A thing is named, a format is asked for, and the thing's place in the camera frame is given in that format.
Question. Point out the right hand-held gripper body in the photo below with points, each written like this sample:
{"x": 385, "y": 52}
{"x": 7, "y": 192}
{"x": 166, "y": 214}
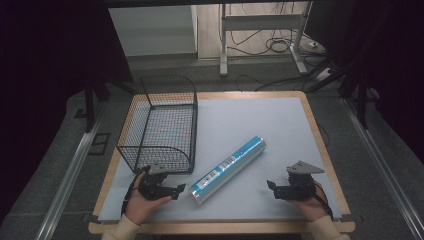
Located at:
{"x": 298, "y": 188}

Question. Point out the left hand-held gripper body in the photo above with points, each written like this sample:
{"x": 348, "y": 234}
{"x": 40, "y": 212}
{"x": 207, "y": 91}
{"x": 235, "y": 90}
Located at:
{"x": 154, "y": 188}

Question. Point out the person's left hand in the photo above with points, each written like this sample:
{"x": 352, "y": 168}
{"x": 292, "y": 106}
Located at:
{"x": 140, "y": 206}

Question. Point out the person's right hand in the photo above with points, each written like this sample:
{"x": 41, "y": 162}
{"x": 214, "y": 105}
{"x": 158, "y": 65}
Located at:
{"x": 315, "y": 208}

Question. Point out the blue labelled film roll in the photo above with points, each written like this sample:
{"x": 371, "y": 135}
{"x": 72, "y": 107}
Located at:
{"x": 230, "y": 168}

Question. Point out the black floor plate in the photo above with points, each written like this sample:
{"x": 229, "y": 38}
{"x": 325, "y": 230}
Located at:
{"x": 99, "y": 144}

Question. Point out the light grey table mat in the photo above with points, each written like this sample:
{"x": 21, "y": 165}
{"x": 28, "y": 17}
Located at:
{"x": 253, "y": 116}

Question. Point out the black metal stand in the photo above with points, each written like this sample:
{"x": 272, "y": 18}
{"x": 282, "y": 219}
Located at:
{"x": 361, "y": 100}
{"x": 89, "y": 103}

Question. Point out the white power strip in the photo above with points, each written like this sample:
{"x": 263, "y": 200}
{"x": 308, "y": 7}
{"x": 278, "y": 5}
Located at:
{"x": 324, "y": 74}

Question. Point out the white cabinet panel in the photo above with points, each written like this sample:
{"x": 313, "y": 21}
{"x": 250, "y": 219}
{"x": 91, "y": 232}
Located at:
{"x": 153, "y": 30}

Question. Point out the dark curtain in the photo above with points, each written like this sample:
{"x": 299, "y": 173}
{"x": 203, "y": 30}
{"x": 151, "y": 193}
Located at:
{"x": 50, "y": 50}
{"x": 393, "y": 50}

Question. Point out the metal floor rail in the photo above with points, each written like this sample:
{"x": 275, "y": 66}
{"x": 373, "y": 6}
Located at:
{"x": 68, "y": 181}
{"x": 383, "y": 166}

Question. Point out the white desk frame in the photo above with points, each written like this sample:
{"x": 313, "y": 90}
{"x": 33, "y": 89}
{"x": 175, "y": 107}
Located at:
{"x": 260, "y": 22}

